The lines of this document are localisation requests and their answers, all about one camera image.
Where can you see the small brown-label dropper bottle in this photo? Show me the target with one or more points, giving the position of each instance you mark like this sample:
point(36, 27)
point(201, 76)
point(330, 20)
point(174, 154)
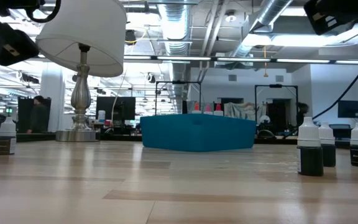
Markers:
point(6, 143)

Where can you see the small dark dropper bottle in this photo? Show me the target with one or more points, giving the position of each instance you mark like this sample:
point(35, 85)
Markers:
point(328, 152)
point(311, 158)

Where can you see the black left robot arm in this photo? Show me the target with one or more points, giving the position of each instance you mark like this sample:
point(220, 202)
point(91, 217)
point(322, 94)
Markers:
point(8, 3)

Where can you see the dark monitor on arm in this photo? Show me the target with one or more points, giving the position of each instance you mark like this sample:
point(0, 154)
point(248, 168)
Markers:
point(349, 109)

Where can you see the ceiling light strip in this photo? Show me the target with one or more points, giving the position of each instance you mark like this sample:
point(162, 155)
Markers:
point(137, 57)
point(303, 60)
point(244, 59)
point(182, 58)
point(356, 62)

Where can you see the black cabinet panel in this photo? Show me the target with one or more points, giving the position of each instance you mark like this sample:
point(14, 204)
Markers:
point(23, 115)

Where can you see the person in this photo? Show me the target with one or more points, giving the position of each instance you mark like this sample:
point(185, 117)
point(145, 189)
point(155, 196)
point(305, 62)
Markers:
point(39, 118)
point(302, 112)

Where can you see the white shade silver table lamp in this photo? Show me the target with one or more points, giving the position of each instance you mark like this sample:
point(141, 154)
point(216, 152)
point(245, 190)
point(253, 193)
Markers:
point(104, 37)

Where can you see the brass hanging pendant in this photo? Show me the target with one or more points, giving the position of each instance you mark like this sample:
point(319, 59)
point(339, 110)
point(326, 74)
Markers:
point(265, 74)

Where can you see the white container blue label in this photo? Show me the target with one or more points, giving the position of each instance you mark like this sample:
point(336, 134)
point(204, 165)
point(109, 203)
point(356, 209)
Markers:
point(101, 115)

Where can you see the black ceiling device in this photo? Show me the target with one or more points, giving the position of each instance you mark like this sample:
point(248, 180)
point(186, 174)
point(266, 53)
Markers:
point(130, 36)

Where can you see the black computer monitor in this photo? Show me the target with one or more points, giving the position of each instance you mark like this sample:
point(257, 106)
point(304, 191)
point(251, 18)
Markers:
point(117, 107)

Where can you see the grey cloth cover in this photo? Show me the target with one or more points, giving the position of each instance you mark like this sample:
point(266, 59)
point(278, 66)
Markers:
point(244, 110)

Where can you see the blue plastic tray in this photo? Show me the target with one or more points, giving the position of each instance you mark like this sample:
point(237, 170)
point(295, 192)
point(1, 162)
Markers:
point(194, 132)

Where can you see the silver spiral ceiling duct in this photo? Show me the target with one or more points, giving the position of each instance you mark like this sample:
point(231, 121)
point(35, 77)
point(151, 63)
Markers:
point(272, 11)

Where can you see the black metal frame rig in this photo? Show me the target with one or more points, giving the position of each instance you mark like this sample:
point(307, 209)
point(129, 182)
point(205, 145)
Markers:
point(275, 86)
point(179, 82)

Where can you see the silver ribbed ceiling duct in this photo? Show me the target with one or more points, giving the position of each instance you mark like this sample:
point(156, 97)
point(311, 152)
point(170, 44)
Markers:
point(176, 31)

